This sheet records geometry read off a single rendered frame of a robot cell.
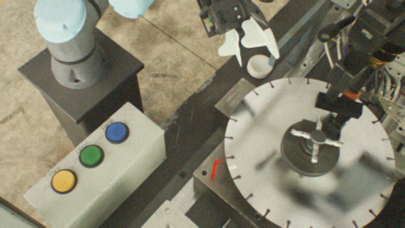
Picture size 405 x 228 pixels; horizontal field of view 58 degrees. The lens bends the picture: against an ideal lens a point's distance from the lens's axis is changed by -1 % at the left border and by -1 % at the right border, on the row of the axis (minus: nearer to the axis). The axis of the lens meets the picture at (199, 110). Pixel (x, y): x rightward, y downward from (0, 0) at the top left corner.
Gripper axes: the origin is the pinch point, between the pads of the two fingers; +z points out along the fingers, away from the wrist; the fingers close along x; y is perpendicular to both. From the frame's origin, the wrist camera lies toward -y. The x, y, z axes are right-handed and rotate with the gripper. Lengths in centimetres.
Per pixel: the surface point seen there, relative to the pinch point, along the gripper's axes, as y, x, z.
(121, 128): 29.6, -11.1, 1.1
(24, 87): 55, -138, -25
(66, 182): 43.7, -8.0, 5.6
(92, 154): 37.2, -9.7, 3.1
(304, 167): 4.2, 8.1, 20.2
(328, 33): 1.9, 24.3, -2.5
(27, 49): 46, -151, -44
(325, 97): -4.5, 9.2, 10.0
